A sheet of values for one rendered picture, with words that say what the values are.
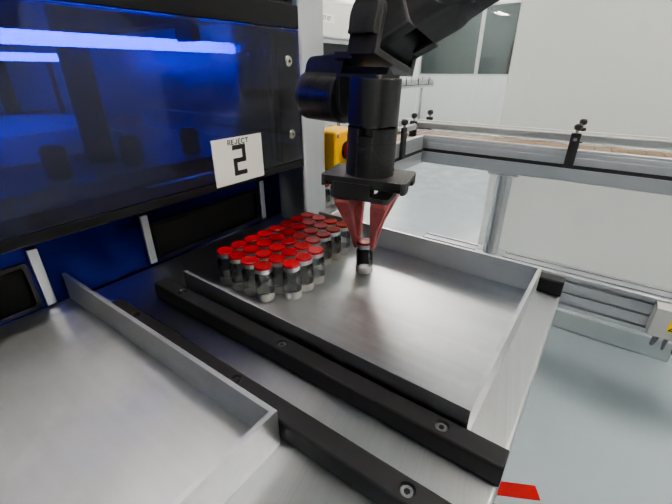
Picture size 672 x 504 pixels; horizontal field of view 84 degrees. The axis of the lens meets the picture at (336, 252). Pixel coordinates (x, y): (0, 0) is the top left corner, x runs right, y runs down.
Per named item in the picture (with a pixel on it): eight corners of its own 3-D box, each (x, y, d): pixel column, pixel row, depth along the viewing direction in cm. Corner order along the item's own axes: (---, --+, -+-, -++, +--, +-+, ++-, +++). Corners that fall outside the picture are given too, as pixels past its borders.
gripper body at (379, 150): (339, 176, 50) (341, 118, 47) (415, 186, 47) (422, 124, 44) (319, 189, 45) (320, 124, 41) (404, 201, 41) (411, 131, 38)
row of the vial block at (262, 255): (240, 293, 46) (236, 260, 44) (329, 244, 59) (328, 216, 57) (253, 299, 45) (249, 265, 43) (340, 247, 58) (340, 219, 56)
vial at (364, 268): (352, 272, 51) (353, 243, 49) (361, 266, 52) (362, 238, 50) (366, 277, 49) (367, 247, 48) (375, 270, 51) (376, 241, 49)
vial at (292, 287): (280, 297, 45) (277, 263, 43) (292, 289, 47) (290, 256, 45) (293, 303, 44) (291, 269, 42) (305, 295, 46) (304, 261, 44)
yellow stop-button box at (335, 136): (305, 167, 72) (303, 128, 69) (327, 161, 78) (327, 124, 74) (336, 173, 68) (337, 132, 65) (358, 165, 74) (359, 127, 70)
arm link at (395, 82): (383, 67, 36) (413, 68, 40) (330, 65, 40) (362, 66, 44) (378, 140, 39) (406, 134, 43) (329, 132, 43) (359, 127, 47)
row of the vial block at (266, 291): (253, 299, 45) (249, 265, 43) (340, 247, 58) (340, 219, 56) (266, 305, 44) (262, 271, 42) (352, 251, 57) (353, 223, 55)
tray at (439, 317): (188, 296, 46) (183, 271, 44) (320, 230, 65) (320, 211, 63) (463, 444, 28) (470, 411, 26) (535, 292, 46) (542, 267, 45)
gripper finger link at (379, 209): (346, 233, 54) (348, 167, 49) (395, 241, 51) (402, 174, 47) (328, 252, 48) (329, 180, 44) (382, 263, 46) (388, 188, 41)
